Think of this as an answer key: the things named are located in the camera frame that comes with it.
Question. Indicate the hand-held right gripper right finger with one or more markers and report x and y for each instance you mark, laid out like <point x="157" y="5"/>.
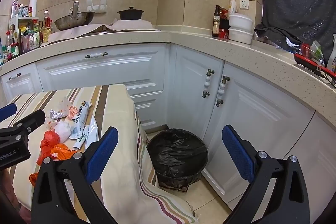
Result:
<point x="236" y="151"/>

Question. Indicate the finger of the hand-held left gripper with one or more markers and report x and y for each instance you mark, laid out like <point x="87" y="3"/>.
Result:
<point x="31" y="120"/>
<point x="7" y="111"/>

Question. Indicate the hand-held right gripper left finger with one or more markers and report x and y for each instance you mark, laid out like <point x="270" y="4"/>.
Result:
<point x="103" y="151"/>

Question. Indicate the orange-dotted clear plastic wrapper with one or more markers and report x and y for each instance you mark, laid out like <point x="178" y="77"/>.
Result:
<point x="67" y="108"/>
<point x="51" y="125"/>

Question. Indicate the long white-blue snack packet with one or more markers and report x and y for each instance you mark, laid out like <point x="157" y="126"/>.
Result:
<point x="80" y="116"/>

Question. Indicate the waste bin with black bag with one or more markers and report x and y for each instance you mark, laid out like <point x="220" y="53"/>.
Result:
<point x="177" y="150"/>

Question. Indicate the white-green sachet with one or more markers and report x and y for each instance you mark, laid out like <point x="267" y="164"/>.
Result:
<point x="92" y="132"/>
<point x="82" y="140"/>

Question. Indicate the crumpled silver foil wrapper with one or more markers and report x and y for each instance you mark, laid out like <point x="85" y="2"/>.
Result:
<point x="56" y="115"/>

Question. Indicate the red plastic bag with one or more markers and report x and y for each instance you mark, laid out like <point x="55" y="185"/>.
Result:
<point x="50" y="140"/>

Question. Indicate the small white cabinet door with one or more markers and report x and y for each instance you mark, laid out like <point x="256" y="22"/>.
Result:
<point x="21" y="87"/>

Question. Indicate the crumpled white tissue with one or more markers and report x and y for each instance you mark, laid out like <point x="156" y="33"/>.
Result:
<point x="63" y="130"/>

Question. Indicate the orange plastic bag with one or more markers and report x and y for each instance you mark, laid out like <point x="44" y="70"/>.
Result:
<point x="64" y="151"/>

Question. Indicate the striped tablecloth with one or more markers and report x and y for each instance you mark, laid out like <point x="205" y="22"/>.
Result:
<point x="118" y="113"/>

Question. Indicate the cluster of condiment bottles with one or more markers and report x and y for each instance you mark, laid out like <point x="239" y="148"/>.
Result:
<point x="23" y="35"/>

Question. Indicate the white cabinet drawer front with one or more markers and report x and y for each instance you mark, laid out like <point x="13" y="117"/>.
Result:
<point x="105" y="69"/>

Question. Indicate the yellow cooking oil jug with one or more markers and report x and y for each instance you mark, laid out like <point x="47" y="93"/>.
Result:
<point x="47" y="27"/>

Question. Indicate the beige stove cover cloth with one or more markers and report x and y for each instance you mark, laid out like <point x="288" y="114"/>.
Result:
<point x="86" y="29"/>

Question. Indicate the paper towel roll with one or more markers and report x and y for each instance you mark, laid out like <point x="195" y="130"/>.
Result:
<point x="33" y="6"/>

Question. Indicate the steel wok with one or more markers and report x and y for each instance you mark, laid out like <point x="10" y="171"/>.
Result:
<point x="73" y="20"/>

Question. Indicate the white lidded container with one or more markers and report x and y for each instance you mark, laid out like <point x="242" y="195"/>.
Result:
<point x="240" y="35"/>
<point x="240" y="20"/>

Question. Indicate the red-label dark jar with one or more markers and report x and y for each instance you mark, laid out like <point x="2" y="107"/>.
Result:
<point x="224" y="29"/>

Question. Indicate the green-white packet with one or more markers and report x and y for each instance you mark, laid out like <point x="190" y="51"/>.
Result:
<point x="316" y="52"/>

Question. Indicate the dark glass oil bottle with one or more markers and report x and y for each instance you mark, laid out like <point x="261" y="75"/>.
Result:
<point x="216" y="23"/>

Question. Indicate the white spray bottle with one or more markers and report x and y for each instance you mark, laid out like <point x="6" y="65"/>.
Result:
<point x="332" y="56"/>

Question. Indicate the black pot with lid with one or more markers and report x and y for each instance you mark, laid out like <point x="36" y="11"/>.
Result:
<point x="130" y="14"/>

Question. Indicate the white plastic bag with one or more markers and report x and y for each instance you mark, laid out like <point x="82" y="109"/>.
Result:
<point x="233" y="7"/>

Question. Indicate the white wall hook holder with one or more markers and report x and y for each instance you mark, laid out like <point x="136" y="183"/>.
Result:
<point x="96" y="6"/>

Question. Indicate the white wall socket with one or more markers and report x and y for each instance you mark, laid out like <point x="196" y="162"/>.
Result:
<point x="244" y="4"/>

